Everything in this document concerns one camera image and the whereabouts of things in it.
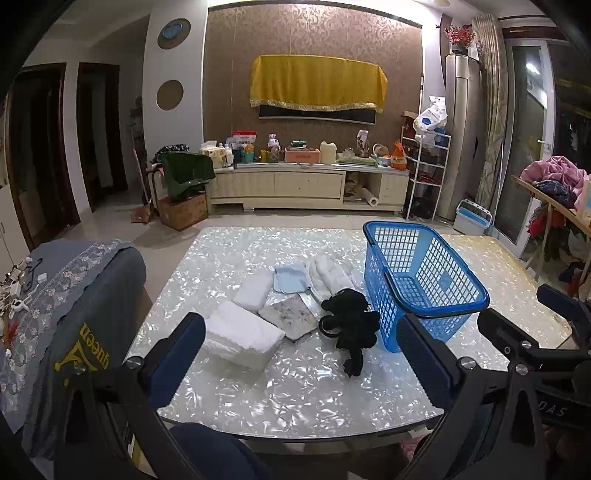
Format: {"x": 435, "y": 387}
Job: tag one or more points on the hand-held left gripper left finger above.
{"x": 178, "y": 355}

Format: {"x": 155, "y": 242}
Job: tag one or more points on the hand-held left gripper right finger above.
{"x": 422, "y": 362}

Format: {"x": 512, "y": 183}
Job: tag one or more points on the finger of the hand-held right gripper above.
{"x": 561, "y": 300}
{"x": 505, "y": 330}

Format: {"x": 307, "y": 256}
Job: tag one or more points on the blue plastic basket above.
{"x": 424, "y": 315}

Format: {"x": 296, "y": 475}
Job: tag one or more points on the large white towel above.
{"x": 242, "y": 337}

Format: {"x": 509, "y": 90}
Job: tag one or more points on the black plush cloth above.
{"x": 346, "y": 318}

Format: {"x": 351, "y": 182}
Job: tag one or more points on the small white towel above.
{"x": 254, "y": 293}

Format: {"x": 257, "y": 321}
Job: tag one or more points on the grey patterned cloth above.
{"x": 286, "y": 316}

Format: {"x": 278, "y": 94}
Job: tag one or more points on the white fluffy cloth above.
{"x": 328, "y": 277}

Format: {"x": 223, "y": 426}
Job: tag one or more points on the light blue cloth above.
{"x": 291, "y": 279}

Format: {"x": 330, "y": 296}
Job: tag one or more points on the grey cloth covered chair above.
{"x": 69, "y": 314}

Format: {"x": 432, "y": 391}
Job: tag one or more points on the pile of clothes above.
{"x": 558, "y": 177}

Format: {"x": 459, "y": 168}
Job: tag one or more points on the cardboard box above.
{"x": 182, "y": 212}

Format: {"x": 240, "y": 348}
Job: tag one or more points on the glass sliding door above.
{"x": 531, "y": 138}

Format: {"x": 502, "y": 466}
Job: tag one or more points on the broom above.
{"x": 140, "y": 184}

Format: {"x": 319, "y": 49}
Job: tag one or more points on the paper roll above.
{"x": 364, "y": 196}

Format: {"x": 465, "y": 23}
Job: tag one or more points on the green bag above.
{"x": 187, "y": 173}

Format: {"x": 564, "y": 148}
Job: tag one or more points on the standing air conditioner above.
{"x": 461, "y": 138}

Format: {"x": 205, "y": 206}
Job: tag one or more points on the patterned curtain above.
{"x": 491, "y": 110}

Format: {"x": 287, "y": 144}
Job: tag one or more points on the orange bag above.
{"x": 398, "y": 158}

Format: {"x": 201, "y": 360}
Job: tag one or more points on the tissue packs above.
{"x": 217, "y": 156}

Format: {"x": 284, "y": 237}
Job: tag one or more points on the teal cup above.
{"x": 248, "y": 156}

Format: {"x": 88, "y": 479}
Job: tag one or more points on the cream television cabinet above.
{"x": 304, "y": 184}

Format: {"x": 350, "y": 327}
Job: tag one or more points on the white plastic bag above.
{"x": 431, "y": 117}

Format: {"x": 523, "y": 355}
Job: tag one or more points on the red and white box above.
{"x": 244, "y": 138}

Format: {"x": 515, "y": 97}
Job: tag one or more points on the brown snack bag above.
{"x": 362, "y": 142}

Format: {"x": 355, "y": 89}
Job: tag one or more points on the cream jerry can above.
{"x": 328, "y": 153}

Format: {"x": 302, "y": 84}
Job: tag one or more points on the pink box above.
{"x": 302, "y": 155}

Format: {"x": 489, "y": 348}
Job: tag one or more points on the dark wooden door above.
{"x": 41, "y": 147}

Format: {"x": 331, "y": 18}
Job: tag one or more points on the red flower vase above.
{"x": 459, "y": 37}

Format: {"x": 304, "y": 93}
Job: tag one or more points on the yellow television cover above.
{"x": 318, "y": 83}

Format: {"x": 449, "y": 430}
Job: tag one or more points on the black wall television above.
{"x": 318, "y": 115}

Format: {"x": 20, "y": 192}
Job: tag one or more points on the round wall niche with plate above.
{"x": 174, "y": 33}

